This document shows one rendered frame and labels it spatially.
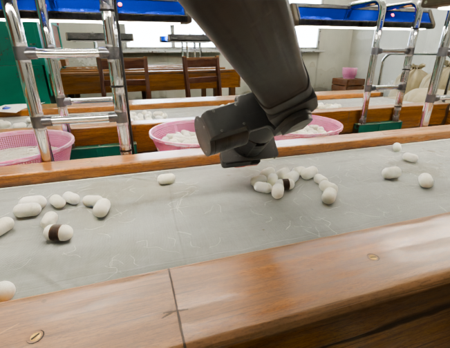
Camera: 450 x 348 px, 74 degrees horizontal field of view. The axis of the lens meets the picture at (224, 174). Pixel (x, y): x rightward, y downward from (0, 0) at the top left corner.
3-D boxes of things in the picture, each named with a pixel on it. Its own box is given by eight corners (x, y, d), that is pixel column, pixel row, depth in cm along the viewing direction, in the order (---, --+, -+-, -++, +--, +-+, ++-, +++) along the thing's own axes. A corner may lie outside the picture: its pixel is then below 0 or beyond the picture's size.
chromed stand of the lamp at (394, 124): (400, 131, 114) (431, -3, 97) (357, 135, 109) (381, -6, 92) (365, 121, 131) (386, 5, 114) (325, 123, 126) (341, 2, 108)
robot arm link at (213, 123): (319, 114, 35) (289, 53, 37) (232, 141, 31) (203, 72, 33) (278, 150, 46) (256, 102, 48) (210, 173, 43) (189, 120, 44)
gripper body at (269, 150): (213, 132, 53) (222, 110, 46) (266, 127, 55) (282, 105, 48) (220, 166, 51) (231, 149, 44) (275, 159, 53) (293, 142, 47)
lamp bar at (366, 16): (435, 28, 118) (440, 7, 115) (294, 25, 101) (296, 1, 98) (417, 30, 125) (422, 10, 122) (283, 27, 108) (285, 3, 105)
